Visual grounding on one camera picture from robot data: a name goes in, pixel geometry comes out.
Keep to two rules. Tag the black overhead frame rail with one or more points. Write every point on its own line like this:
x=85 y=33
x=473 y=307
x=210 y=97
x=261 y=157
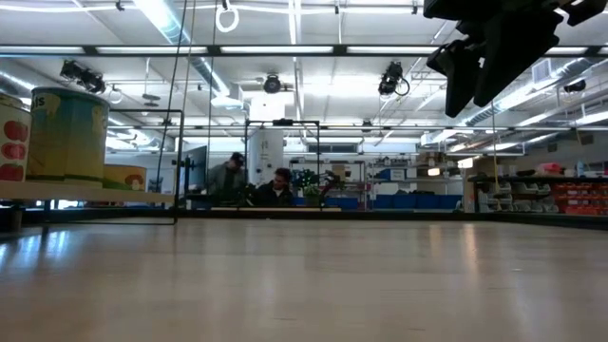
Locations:
x=211 y=50

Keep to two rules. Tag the person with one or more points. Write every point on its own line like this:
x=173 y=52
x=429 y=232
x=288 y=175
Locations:
x=228 y=180
x=275 y=195

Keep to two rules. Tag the teal yellow corn can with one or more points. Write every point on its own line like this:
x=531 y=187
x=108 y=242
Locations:
x=69 y=138

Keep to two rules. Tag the green potted plant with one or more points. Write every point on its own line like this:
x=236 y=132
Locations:
x=309 y=183

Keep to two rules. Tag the white column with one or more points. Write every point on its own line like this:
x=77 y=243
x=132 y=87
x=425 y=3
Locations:
x=266 y=152

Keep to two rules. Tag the red bin rack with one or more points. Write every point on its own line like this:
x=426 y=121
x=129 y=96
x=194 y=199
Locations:
x=579 y=199

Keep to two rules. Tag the dark computer monitor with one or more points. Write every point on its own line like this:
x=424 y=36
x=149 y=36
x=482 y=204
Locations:
x=195 y=166

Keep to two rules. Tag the white tomato label can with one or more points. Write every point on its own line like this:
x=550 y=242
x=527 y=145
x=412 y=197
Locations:
x=14 y=142

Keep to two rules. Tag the metal storage shelving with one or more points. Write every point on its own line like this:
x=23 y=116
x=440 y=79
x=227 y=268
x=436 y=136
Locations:
x=413 y=180

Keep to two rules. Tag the pink plastic container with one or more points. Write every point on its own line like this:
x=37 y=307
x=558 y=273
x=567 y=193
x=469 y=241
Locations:
x=550 y=169

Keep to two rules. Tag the black overhead camera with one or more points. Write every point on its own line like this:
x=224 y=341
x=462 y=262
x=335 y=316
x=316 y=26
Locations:
x=85 y=78
x=390 y=78
x=272 y=84

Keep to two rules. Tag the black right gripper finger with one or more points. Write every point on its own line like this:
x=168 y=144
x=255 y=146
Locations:
x=518 y=47
x=461 y=76

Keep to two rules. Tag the black aluminium table frame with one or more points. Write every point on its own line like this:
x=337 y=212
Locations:
x=427 y=217

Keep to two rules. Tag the short yellow mushroom can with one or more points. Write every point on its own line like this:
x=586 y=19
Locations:
x=126 y=178

